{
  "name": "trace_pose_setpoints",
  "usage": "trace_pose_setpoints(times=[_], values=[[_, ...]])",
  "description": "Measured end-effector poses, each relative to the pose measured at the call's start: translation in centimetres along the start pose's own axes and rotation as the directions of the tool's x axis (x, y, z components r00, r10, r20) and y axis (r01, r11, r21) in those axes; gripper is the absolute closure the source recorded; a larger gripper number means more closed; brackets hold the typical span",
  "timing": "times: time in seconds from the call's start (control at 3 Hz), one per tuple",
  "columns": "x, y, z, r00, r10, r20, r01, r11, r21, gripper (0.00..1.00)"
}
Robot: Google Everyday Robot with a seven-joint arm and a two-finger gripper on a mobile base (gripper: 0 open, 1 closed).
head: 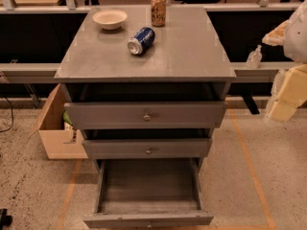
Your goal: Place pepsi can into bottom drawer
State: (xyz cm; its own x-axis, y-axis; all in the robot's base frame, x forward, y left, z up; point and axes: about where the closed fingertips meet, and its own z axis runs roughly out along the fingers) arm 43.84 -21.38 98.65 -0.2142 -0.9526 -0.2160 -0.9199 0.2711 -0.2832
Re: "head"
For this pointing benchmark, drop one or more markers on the gold brown soda can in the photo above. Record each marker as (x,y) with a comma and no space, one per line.
(158,12)

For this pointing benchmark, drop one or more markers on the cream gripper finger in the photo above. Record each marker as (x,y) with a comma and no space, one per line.
(276,37)
(289,92)

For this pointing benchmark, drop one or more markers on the white ceramic bowl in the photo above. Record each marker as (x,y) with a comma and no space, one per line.
(110,19)

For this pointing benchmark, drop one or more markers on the grey wooden drawer cabinet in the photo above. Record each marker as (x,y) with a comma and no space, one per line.
(187,37)

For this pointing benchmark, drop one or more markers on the grey middle drawer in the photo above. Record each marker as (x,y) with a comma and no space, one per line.
(144,148)

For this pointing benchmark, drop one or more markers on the grey metal rail shelf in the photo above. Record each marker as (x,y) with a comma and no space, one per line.
(141,71)

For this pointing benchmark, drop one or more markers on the black object on floor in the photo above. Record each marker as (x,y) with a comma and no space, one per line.
(5,219)

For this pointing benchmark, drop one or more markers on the open cardboard box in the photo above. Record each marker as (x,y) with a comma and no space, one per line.
(58,141)

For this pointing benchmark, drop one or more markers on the blue pepsi can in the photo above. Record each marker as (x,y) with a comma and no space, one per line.
(141,41)

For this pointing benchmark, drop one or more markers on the grey top drawer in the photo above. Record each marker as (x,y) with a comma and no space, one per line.
(124,115)

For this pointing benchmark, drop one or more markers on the clear hand sanitizer bottle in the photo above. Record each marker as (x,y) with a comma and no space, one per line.
(254,58)

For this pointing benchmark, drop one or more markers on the grey open bottom drawer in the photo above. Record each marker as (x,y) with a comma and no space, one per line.
(148,193)

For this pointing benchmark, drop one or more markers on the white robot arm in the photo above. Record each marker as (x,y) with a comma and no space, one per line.
(292,36)

